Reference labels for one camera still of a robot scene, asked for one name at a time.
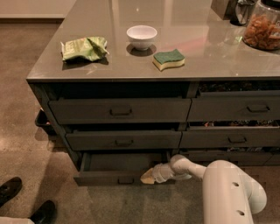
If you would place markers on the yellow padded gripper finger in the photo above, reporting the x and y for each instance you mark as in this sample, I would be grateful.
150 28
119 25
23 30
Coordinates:
147 177

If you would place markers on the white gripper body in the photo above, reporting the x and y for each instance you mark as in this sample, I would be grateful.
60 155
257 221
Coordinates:
158 174

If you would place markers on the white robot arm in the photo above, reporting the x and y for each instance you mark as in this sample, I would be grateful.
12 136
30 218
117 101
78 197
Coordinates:
230 195

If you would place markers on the grey kitchen island cabinet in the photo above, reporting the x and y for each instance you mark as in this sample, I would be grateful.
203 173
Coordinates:
216 60

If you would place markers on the black shoe lower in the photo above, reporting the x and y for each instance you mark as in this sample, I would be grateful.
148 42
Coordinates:
45 214

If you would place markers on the black shoe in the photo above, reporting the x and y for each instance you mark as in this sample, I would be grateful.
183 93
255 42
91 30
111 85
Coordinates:
45 214
10 189

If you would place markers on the green yellow sponge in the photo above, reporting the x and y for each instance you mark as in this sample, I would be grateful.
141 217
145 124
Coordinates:
163 60

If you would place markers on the black bin behind cabinet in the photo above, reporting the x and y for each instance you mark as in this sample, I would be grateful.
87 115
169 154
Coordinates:
42 122

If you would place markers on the white ceramic bowl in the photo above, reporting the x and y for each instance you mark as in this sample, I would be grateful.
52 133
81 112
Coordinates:
141 37

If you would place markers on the black shoe upper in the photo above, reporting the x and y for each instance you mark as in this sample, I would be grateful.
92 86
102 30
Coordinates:
10 189

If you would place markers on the green crumpled snack bag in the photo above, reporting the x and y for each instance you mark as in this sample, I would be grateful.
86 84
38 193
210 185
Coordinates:
90 48

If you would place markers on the glass jar with snacks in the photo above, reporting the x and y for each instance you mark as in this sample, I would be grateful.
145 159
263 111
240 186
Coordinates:
263 29

